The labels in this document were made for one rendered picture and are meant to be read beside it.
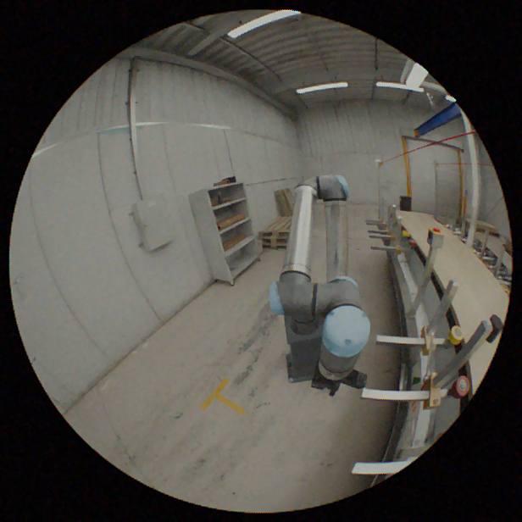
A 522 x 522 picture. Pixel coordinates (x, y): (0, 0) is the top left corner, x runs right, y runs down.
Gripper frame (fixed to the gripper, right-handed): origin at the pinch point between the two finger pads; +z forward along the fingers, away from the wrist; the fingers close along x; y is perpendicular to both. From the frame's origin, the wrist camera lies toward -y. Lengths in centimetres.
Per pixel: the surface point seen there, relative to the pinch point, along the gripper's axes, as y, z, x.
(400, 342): -24.5, -2.1, -22.9
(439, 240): -41, -36, -51
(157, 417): 115, 83, 74
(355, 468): -12.7, -13.4, 25.4
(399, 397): -24.3, -3.3, 1.2
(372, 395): -13.9, -3.3, 0.9
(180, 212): 221, -50, -118
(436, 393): -40.4, -4.3, 1.3
